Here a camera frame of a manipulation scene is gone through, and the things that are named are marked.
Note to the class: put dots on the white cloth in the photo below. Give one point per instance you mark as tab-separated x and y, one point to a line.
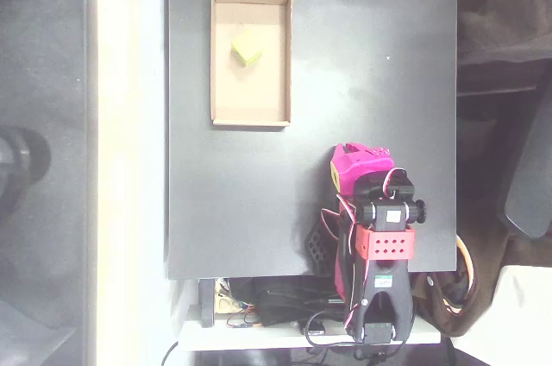
517	323

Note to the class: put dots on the brown leather bag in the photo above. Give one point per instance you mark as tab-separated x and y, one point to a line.
487	292

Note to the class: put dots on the cardboard box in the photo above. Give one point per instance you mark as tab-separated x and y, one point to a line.
250	94

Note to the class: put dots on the white shelf board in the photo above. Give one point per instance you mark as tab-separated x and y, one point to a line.
259	336

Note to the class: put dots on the black office chair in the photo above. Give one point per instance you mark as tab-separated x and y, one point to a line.
530	176

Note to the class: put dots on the black perforated arm base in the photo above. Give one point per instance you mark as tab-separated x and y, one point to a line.
317	249

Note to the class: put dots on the beige wooden piece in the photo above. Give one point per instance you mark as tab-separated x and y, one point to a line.
224	304

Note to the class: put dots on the small circuit board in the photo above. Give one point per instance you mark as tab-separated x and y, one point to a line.
241	325

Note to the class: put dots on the magenta gripper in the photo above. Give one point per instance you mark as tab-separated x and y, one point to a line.
354	163

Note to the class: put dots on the brown jacket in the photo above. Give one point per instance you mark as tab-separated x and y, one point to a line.
504	16

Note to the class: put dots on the green cube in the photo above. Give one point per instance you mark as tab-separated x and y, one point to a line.
248	46

